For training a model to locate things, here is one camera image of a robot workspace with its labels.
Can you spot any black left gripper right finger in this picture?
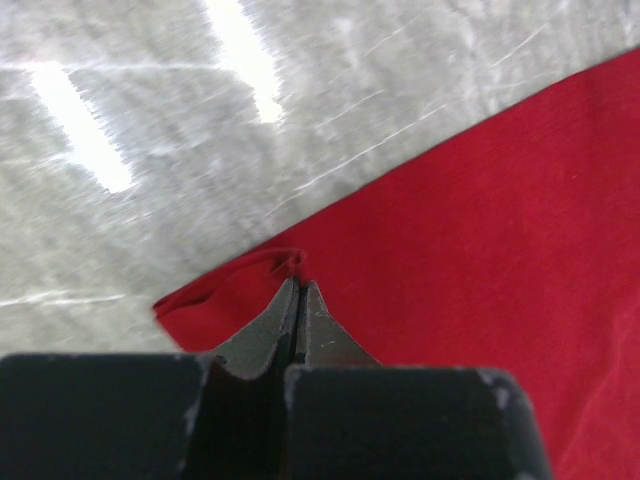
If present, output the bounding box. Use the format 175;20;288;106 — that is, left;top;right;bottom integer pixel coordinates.
284;284;552;479

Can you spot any bright red t shirt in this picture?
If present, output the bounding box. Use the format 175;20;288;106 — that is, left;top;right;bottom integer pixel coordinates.
154;50;639;479

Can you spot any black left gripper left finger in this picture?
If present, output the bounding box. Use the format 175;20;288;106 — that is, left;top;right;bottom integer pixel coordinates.
1;279;299;479

